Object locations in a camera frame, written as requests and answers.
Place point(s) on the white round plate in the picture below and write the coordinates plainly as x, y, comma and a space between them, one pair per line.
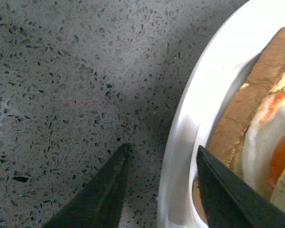
220, 71

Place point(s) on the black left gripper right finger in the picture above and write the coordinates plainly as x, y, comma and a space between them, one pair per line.
228, 202

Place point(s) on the fried egg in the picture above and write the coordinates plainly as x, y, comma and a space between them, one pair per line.
266, 129

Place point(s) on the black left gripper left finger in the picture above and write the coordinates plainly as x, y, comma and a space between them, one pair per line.
99, 204

